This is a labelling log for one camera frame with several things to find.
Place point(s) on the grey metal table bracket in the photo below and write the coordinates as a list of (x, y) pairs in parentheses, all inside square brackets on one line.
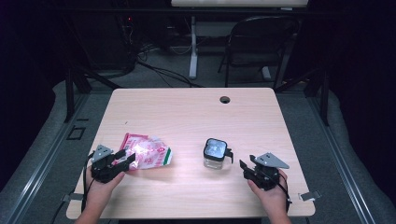
[(73, 197), (309, 195)]

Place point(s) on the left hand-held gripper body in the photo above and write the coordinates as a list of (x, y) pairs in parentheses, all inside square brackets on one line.
[(102, 169)]

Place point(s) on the pink and clear seasoning bag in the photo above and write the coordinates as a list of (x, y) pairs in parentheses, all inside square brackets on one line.
[(148, 152)]

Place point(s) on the white desk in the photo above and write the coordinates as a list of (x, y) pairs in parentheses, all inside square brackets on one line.
[(238, 2)]

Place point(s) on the glass jar with black lid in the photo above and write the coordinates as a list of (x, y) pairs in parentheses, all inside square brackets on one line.
[(214, 152)]

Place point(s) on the person's left hand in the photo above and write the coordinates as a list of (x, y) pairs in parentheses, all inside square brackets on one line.
[(98, 193)]

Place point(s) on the black metal stand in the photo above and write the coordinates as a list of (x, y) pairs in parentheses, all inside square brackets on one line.
[(324, 99), (69, 96)]

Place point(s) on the aluminium floor rail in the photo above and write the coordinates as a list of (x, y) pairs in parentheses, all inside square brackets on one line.
[(46, 165), (342, 161)]

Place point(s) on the person's right hand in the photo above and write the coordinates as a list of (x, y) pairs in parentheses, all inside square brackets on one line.
[(275, 199)]

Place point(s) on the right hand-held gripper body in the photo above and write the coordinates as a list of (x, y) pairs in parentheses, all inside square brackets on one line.
[(263, 177)]

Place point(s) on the black folding chair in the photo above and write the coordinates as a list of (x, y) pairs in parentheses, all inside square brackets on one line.
[(258, 37)]

